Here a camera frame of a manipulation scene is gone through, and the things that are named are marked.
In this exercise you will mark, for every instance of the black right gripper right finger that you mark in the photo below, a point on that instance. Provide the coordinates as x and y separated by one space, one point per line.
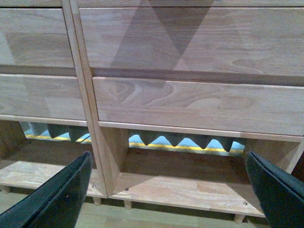
280 195

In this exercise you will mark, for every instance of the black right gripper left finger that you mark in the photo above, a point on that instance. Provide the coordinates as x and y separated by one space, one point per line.
57 202

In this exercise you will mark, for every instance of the left wooden shelf cabinet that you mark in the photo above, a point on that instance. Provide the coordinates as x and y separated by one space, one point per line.
27 163

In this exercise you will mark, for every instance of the wooden shelf cabinet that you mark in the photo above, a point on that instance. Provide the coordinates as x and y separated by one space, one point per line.
188 180
27 163

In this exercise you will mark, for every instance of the right wooden shelf cabinet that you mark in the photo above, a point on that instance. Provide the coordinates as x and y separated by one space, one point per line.
188 180

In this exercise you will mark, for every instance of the lower right wooden drawer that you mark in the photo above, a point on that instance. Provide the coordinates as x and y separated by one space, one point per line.
227 107

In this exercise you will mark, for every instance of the wooden drawer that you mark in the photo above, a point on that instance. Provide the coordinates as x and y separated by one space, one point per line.
227 107
34 37
262 41
41 96

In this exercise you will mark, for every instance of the lower left wooden drawer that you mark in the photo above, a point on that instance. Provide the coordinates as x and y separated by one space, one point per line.
41 96

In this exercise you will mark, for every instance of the upper right wooden drawer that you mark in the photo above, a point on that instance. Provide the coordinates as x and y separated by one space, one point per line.
262 41

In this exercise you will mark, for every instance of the upper left wooden drawer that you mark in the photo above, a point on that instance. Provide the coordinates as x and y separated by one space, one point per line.
34 37

